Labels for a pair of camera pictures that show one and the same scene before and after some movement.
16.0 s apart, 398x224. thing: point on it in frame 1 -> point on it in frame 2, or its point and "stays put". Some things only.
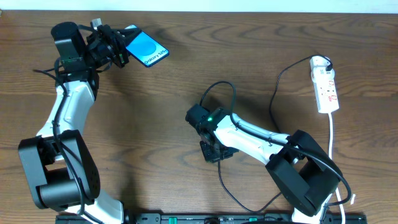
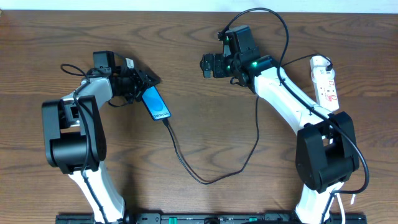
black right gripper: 212,152 -> 214,66
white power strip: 325,90 stays put
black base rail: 219,218 stays put
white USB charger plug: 319,62 stays put
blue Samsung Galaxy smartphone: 146,49 -> 156,103
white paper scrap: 352,201 stays put
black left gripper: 118,51 -> 137,82
